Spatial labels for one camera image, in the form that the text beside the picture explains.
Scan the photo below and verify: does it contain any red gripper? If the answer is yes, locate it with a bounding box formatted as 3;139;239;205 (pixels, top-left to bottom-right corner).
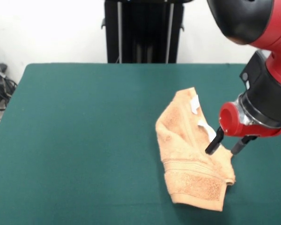
205;102;281;155

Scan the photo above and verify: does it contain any peach terry towel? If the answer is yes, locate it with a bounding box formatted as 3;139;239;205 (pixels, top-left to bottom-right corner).
155;87;237;205

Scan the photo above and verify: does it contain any dark green table cloth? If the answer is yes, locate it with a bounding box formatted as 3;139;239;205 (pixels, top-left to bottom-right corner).
0;62;281;225

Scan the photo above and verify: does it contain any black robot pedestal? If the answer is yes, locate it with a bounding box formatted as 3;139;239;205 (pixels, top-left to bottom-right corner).
101;0;185;64

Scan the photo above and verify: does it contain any black cable bundle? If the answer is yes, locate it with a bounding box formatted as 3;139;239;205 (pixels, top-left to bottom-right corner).
0;50;18;132

